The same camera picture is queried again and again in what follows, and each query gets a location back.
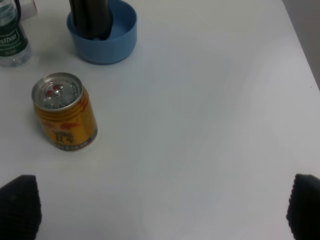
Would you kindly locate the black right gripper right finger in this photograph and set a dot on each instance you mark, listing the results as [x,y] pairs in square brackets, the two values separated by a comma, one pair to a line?
[303,213]

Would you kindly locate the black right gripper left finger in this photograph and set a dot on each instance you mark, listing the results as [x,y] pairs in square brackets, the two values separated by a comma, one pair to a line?
[20,209]

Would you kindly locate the cola bottle yellow cap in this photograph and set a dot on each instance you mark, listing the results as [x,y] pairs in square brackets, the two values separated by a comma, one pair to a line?
[92,19]

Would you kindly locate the gold energy drink can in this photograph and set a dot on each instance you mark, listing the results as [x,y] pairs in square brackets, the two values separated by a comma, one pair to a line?
[63,107]

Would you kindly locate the clear water bottle green label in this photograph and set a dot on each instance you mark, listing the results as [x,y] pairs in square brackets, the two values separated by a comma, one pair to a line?
[15,48]

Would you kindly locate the blue plastic bowl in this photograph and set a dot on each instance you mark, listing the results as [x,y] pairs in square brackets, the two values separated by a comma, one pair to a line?
[120,43]

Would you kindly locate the white medicine box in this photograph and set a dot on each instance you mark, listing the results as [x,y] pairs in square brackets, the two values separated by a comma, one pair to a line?
[28,9]

